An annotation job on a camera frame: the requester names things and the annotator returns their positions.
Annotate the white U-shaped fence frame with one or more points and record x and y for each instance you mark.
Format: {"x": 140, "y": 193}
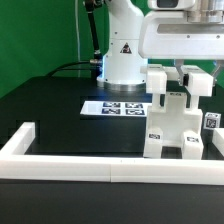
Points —
{"x": 15, "y": 163}

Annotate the white paper marker sheet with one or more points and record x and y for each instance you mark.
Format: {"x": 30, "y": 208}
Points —
{"x": 111, "y": 108}

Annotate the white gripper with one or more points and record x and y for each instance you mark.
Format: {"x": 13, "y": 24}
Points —
{"x": 182, "y": 30}

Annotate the white chair seat block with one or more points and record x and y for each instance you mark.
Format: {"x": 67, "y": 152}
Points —
{"x": 173, "y": 118}

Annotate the white chair back frame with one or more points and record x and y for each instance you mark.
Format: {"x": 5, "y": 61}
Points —
{"x": 197, "y": 82}

